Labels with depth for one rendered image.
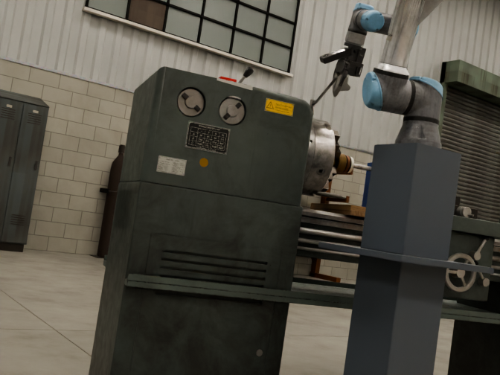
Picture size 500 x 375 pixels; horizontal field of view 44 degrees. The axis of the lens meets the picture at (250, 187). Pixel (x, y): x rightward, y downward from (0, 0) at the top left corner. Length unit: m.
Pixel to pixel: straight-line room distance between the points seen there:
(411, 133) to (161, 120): 0.82
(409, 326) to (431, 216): 0.35
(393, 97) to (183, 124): 0.70
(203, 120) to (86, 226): 7.00
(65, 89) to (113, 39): 1.06
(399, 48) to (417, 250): 0.63
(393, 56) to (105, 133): 7.33
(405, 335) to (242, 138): 0.85
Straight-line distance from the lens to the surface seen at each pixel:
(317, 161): 2.42
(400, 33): 2.07
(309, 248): 2.40
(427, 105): 2.11
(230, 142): 2.17
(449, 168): 2.10
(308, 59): 11.21
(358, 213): 2.47
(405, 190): 2.00
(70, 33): 9.19
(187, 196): 2.12
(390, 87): 2.06
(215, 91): 2.18
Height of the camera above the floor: 0.78
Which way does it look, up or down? 3 degrees up
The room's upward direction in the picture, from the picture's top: 8 degrees clockwise
